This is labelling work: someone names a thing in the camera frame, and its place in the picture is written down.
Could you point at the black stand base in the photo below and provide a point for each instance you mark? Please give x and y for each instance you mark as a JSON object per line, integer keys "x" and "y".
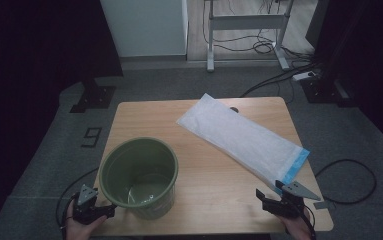
{"x": 94, "y": 96}
{"x": 325, "y": 91}

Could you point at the grey tape piece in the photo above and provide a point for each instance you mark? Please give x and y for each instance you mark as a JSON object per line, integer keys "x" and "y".
{"x": 321, "y": 205}

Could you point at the person's left hand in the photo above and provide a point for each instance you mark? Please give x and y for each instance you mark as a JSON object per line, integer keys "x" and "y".
{"x": 79, "y": 231}

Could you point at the person's right hand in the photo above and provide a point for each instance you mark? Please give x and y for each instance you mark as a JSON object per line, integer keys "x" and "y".
{"x": 299, "y": 230}

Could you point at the white bag with blue band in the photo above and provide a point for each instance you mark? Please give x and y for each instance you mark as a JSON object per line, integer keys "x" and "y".
{"x": 242, "y": 140}

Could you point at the white cabinet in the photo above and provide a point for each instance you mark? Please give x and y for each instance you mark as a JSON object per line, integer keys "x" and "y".
{"x": 145, "y": 26}

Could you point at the white power strip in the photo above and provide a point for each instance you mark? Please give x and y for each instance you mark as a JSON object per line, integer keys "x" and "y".
{"x": 303, "y": 76}

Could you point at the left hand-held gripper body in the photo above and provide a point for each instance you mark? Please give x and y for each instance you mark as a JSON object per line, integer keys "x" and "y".
{"x": 85, "y": 210}

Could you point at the green plastic bucket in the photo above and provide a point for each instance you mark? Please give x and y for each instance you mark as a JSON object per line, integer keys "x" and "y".
{"x": 135, "y": 166}

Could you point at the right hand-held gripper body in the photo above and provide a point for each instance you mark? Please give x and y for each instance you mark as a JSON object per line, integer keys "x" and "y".
{"x": 289, "y": 206}

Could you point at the white metal desk frame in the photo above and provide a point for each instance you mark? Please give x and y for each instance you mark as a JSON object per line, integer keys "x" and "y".
{"x": 245, "y": 22}

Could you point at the black curtain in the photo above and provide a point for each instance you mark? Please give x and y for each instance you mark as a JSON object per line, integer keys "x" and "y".
{"x": 29, "y": 66}
{"x": 372, "y": 50}

